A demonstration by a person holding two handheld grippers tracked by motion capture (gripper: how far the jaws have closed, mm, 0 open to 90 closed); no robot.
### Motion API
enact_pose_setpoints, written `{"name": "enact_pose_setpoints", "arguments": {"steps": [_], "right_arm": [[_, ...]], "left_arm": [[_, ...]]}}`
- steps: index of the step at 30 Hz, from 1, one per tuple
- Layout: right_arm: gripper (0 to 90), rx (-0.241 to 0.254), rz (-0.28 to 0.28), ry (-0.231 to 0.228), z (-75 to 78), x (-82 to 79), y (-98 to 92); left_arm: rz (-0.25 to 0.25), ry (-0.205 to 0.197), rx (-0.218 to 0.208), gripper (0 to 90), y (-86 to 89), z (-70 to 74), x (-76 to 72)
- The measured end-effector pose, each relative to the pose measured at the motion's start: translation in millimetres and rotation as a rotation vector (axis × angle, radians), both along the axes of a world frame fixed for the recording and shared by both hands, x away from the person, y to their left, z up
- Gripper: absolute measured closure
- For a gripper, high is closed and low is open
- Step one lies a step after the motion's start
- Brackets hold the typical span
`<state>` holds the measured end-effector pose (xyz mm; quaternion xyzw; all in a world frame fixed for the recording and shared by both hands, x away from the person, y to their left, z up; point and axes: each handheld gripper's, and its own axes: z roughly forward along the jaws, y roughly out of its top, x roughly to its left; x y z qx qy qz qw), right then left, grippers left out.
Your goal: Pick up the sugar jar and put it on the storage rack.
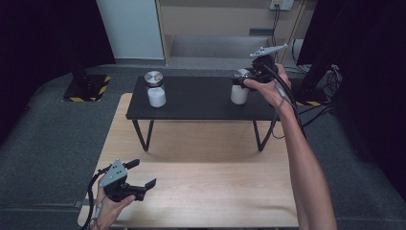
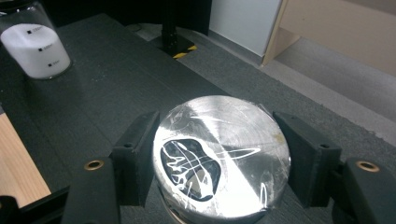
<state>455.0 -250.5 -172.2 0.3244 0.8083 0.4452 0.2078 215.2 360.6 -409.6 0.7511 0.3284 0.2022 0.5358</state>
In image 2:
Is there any dark curtain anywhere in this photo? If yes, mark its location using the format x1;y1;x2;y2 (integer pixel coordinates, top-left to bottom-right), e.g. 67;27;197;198
40;0;213;35

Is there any light wooden shelf unit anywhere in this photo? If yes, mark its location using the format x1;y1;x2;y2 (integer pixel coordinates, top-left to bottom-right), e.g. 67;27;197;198
261;0;396;78

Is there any black shelf with metal legs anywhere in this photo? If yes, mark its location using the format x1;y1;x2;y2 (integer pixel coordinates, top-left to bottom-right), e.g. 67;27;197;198
0;12;334;224

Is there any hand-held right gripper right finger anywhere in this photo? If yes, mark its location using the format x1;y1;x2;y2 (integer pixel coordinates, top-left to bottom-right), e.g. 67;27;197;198
272;110;396;224

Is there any black stand with striped base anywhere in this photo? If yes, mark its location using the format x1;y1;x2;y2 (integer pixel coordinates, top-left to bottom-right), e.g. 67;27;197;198
151;0;199;60

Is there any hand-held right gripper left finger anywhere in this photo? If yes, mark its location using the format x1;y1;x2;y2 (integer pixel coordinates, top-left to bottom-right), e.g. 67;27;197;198
60;110;162;224

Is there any white panel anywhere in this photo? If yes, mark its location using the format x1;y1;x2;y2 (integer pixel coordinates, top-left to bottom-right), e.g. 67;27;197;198
207;0;283;58

